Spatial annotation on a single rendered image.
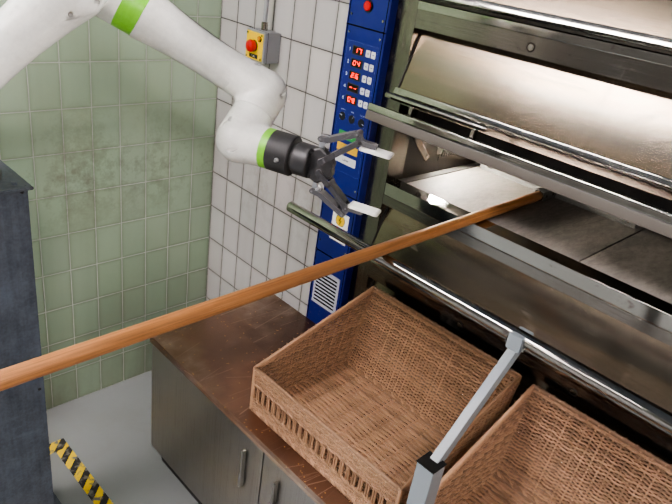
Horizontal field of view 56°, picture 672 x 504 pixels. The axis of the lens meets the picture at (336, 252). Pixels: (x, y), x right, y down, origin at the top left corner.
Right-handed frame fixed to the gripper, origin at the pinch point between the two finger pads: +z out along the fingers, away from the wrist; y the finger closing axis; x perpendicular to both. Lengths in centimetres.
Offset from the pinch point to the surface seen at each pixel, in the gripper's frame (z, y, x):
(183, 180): -97, 57, -74
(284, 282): -8.5, 15.3, 25.0
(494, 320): 31.8, 17.1, 9.0
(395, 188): -8, 22, -49
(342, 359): -8, 78, -34
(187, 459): -45, 117, -4
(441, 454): 31, 37, 30
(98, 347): -24, 15, 60
